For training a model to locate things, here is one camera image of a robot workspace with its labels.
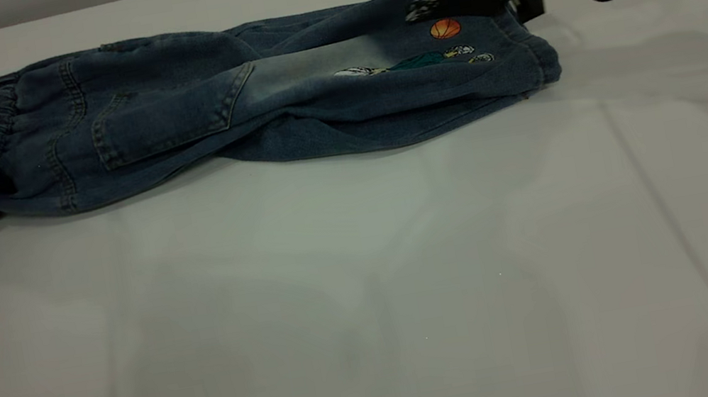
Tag blue denim children's jeans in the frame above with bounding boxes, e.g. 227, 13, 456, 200
0, 0, 574, 228

